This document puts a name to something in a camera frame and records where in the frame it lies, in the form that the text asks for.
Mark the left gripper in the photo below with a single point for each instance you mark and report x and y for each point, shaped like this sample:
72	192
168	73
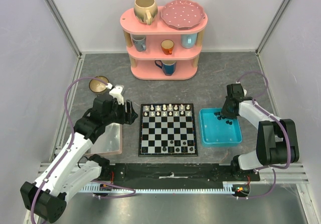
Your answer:
128	117

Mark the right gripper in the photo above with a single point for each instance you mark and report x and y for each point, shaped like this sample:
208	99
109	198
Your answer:
228	109

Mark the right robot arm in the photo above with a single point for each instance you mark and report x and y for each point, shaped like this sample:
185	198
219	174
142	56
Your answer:
276	144

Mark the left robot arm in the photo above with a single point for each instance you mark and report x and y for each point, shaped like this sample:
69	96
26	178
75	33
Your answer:
48	195

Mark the black white chess board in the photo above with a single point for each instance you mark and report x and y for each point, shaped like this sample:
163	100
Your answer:
158	131

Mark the pink metal tray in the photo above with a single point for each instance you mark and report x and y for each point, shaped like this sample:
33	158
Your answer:
110	143

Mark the blue plastic bin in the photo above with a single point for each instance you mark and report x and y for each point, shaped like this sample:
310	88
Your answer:
217	133

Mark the brown ceramic bowl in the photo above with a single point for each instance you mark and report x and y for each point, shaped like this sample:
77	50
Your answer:
98	87

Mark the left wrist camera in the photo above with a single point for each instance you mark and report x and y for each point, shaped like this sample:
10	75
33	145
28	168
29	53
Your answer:
116	92

